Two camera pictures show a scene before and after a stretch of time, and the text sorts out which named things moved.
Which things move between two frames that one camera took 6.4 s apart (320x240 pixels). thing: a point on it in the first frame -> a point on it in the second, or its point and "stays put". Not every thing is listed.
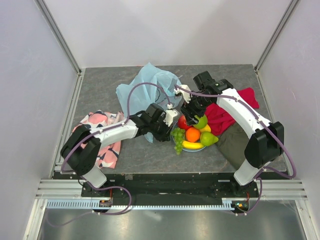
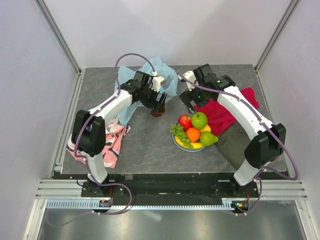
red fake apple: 182,122 stays put
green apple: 202,122 stays put
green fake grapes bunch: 178,134 -> 179,130
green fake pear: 208,139 stays put
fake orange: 192,134 stays put
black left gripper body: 159,129 -> 149,96
